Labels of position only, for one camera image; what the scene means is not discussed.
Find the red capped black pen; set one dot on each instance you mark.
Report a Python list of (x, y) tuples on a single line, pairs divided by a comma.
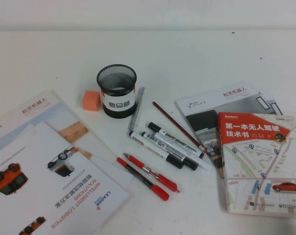
[(160, 192)]

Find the grey metallic pen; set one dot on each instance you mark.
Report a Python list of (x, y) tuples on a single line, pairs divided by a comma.
[(137, 107)]

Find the black mesh pen holder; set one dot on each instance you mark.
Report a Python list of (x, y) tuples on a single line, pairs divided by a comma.
[(118, 102)]

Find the red retractable gel pen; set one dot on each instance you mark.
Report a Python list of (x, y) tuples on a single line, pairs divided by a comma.
[(138, 161)]

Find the beige label white marker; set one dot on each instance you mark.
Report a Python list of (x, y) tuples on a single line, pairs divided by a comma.
[(138, 139)]

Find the dark red pencil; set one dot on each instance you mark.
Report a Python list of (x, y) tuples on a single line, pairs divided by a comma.
[(177, 126)]

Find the white board printed marker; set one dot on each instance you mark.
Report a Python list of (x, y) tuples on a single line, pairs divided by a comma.
[(175, 138)]

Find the grey picture AgileX brochure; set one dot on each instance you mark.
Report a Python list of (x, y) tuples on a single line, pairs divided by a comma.
[(204, 102)]

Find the orange foam cube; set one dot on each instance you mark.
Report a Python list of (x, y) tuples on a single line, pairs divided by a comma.
[(90, 101)]

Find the white marker black cap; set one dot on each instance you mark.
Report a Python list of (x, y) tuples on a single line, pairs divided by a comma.
[(190, 165)]

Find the plain white paper sheet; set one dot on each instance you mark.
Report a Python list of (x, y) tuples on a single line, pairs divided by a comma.
[(118, 175)]

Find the white marker white end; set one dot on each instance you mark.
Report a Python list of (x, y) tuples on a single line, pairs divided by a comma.
[(205, 166)]

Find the sky picture AgileX brochure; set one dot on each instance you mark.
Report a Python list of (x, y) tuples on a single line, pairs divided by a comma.
[(40, 110)]

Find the red map cover book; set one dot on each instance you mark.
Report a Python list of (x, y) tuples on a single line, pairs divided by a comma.
[(248, 171)]

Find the white brochure with window picture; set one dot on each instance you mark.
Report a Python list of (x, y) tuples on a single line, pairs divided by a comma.
[(273, 98)]

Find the intelligent logistics solutions brochure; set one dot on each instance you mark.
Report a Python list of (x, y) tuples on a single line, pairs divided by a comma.
[(40, 195)]

